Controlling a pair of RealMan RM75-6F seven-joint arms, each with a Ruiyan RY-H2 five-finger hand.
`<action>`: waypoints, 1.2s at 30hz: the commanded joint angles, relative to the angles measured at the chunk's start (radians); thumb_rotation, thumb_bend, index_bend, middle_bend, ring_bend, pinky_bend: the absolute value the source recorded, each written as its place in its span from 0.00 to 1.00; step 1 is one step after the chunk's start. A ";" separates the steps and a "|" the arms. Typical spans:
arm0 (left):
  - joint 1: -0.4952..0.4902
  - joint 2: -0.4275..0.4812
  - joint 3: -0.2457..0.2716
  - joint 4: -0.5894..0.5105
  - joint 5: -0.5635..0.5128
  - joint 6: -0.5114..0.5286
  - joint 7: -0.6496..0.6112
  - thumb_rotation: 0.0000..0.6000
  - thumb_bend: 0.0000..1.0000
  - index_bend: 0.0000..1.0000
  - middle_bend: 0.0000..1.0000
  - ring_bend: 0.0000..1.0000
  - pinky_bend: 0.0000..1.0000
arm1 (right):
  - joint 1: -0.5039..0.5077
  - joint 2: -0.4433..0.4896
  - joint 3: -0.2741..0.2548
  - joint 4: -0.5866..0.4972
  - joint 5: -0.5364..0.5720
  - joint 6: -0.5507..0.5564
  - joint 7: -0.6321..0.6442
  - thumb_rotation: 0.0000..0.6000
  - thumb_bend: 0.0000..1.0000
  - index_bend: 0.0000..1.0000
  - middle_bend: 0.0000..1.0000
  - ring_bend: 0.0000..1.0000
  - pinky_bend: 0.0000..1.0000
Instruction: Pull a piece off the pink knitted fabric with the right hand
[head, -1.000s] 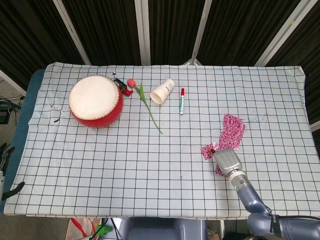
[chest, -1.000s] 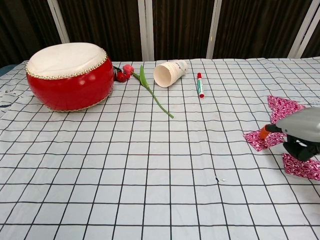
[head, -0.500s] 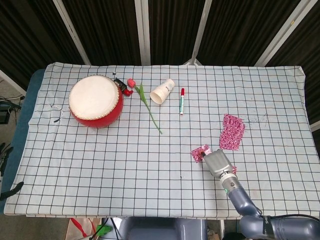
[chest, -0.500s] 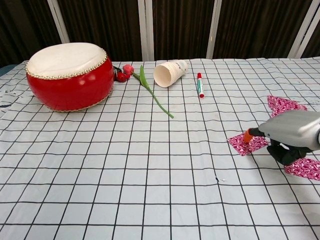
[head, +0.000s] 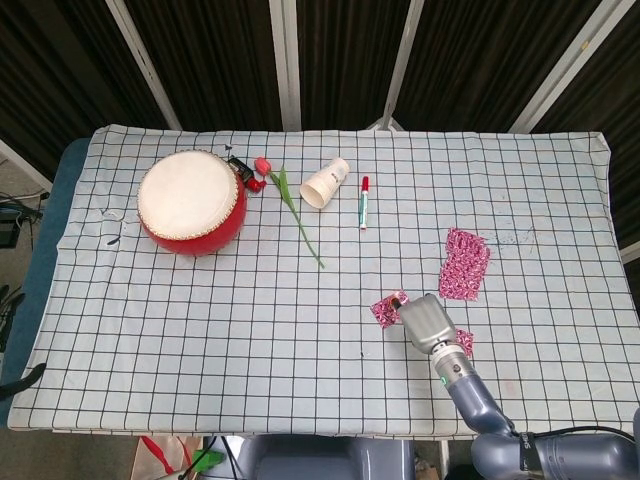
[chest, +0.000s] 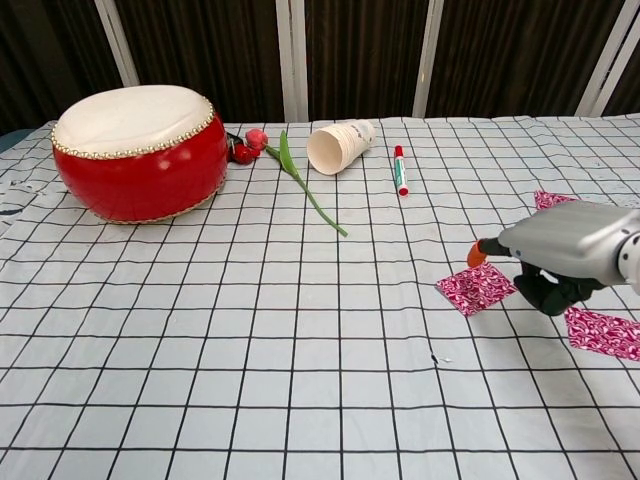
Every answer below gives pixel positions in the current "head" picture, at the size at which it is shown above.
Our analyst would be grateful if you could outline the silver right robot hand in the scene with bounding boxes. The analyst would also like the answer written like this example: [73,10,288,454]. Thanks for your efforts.
[391,293,458,356]

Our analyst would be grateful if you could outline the pink sparkly cloth piece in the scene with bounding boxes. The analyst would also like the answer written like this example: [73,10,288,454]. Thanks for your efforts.
[452,327,476,359]

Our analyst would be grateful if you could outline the small pink sparkly cloth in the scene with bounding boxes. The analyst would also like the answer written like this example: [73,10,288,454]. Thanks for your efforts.
[370,291,411,332]

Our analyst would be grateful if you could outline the large pink sparkly cloth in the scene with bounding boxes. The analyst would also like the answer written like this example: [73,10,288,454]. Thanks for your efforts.
[438,227,492,304]

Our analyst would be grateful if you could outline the cream paper cup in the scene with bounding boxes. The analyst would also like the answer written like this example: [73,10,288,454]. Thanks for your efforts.
[299,157,350,211]

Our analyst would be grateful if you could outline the green marker red cap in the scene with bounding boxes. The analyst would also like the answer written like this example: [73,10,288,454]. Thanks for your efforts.
[357,175,373,231]

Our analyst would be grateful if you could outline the grey robot torso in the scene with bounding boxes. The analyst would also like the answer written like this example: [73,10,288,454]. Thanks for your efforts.
[238,433,417,480]

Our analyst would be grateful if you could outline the white black grid tablecloth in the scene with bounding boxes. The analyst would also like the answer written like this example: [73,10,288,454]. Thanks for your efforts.
[7,124,640,442]

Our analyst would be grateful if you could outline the artificial pink tulip green stem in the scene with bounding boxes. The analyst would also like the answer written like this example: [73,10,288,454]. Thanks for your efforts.
[254,156,327,270]

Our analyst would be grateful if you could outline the small black clip object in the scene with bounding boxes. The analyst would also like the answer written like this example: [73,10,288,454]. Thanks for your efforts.
[226,156,254,182]

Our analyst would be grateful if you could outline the green plastic object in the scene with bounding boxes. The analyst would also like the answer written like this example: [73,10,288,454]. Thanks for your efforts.
[192,446,225,474]

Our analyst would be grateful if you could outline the red drum white skin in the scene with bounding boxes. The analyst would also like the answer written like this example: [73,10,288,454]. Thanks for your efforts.
[136,152,250,258]

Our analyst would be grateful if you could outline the dark corrugated screen panel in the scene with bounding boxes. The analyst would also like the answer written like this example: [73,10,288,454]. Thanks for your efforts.
[296,0,412,132]
[398,0,597,134]
[0,0,172,187]
[123,0,287,131]
[530,0,640,264]

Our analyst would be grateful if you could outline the blue table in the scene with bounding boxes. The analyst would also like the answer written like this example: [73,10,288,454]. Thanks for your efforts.
[30,137,101,291]

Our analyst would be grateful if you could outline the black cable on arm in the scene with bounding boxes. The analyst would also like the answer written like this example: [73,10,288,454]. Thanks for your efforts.
[527,424,640,444]

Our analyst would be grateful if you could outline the white screen frame post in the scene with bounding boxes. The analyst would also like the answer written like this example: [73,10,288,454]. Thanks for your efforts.
[268,0,305,131]
[104,0,183,130]
[367,0,427,133]
[0,138,54,197]
[509,0,617,134]

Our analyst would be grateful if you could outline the paper bag red handle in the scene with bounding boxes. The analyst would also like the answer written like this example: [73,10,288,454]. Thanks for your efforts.
[130,434,202,480]

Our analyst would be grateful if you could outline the dark equipment with cables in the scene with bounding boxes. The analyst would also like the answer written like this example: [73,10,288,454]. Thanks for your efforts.
[0,188,45,251]

